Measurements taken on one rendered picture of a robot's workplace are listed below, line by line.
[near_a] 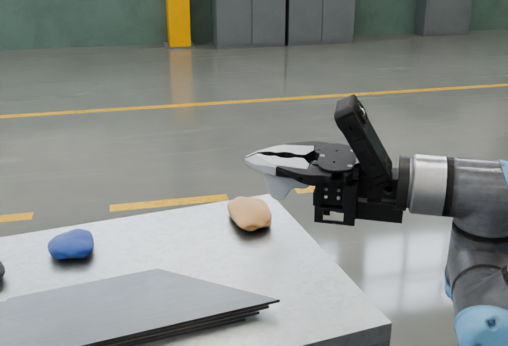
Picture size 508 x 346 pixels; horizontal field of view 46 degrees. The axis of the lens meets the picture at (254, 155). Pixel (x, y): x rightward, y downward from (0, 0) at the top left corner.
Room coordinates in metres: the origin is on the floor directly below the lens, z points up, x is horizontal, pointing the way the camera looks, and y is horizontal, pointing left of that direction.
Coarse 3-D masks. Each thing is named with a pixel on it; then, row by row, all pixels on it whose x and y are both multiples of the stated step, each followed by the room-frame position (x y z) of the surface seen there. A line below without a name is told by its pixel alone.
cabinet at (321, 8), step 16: (288, 0) 8.82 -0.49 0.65; (304, 0) 8.81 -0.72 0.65; (320, 0) 8.87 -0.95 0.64; (336, 0) 8.92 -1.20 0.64; (352, 0) 8.97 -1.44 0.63; (288, 16) 8.80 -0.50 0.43; (304, 16) 8.82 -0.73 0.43; (320, 16) 8.87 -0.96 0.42; (336, 16) 8.92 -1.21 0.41; (352, 16) 8.98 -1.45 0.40; (288, 32) 8.79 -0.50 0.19; (304, 32) 8.82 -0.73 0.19; (320, 32) 8.87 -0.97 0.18; (336, 32) 8.93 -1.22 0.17; (352, 32) 8.98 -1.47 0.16
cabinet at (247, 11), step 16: (224, 0) 8.56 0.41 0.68; (240, 0) 8.61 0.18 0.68; (256, 0) 8.66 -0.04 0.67; (272, 0) 8.71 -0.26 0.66; (224, 16) 8.56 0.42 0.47; (240, 16) 8.61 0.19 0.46; (256, 16) 8.66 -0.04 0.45; (272, 16) 8.71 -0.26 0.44; (224, 32) 8.56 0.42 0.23; (240, 32) 8.61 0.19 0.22; (256, 32) 8.66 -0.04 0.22; (272, 32) 8.71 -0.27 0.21; (224, 48) 8.57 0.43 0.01
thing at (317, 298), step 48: (0, 240) 1.23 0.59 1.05; (48, 240) 1.23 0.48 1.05; (96, 240) 1.23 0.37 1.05; (144, 240) 1.23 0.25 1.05; (192, 240) 1.23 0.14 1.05; (240, 240) 1.23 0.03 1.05; (288, 240) 1.23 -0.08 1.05; (0, 288) 1.04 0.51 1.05; (48, 288) 1.04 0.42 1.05; (240, 288) 1.04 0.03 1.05; (288, 288) 1.04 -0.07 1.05; (336, 288) 1.04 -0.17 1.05; (192, 336) 0.88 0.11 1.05; (240, 336) 0.88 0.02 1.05; (288, 336) 0.88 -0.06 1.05; (336, 336) 0.88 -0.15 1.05; (384, 336) 0.92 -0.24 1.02
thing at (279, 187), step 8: (248, 160) 0.73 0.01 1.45; (256, 160) 0.72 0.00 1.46; (264, 160) 0.72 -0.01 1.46; (272, 160) 0.72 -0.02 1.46; (280, 160) 0.72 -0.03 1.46; (288, 160) 0.71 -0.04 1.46; (296, 160) 0.71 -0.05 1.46; (304, 160) 0.71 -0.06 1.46; (256, 168) 0.72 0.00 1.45; (264, 168) 0.71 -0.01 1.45; (272, 168) 0.70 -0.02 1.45; (264, 176) 0.72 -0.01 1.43; (272, 176) 0.72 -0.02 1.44; (272, 184) 0.72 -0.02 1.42; (280, 184) 0.71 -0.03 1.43; (288, 184) 0.71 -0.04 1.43; (296, 184) 0.71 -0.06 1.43; (304, 184) 0.71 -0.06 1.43; (272, 192) 0.72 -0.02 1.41; (280, 192) 0.72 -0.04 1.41; (288, 192) 0.71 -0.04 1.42
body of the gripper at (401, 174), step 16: (336, 144) 0.75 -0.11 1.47; (320, 160) 0.70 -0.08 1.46; (336, 160) 0.70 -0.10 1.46; (352, 160) 0.70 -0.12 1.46; (400, 160) 0.69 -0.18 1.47; (336, 176) 0.69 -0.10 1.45; (352, 176) 0.68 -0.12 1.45; (400, 176) 0.67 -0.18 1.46; (320, 192) 0.70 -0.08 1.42; (336, 192) 0.69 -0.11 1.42; (352, 192) 0.68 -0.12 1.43; (368, 192) 0.70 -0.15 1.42; (384, 192) 0.69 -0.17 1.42; (400, 192) 0.66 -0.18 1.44; (320, 208) 0.69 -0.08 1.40; (336, 208) 0.70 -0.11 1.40; (352, 208) 0.68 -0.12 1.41; (368, 208) 0.69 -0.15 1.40; (384, 208) 0.69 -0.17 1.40; (400, 208) 0.67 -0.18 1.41; (352, 224) 0.68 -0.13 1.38
